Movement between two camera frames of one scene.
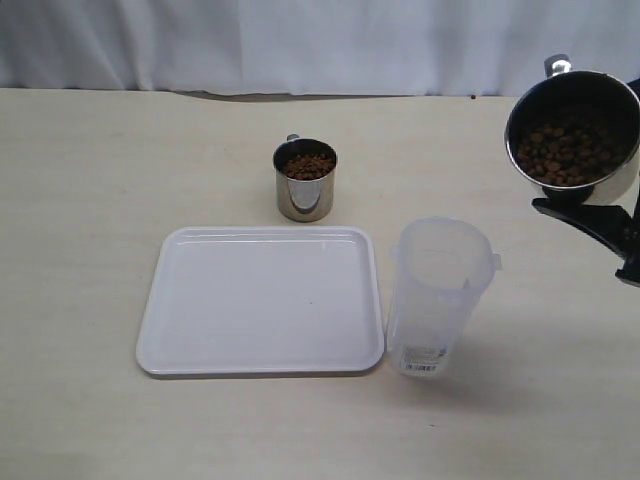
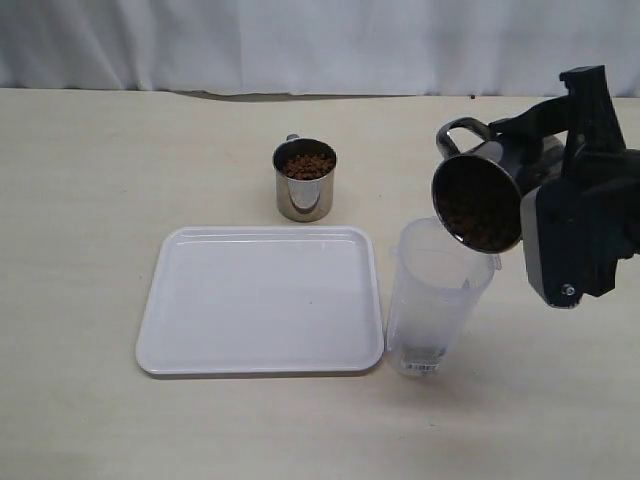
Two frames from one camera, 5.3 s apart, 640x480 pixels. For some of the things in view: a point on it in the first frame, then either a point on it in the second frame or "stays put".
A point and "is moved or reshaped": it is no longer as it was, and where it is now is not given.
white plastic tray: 263,299 stays put
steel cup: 577,133 is moved or reshaped
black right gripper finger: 635,86 → 577,227
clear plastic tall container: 441,269 stays put
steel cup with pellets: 305,170 stays put
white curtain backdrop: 487,48 stays put
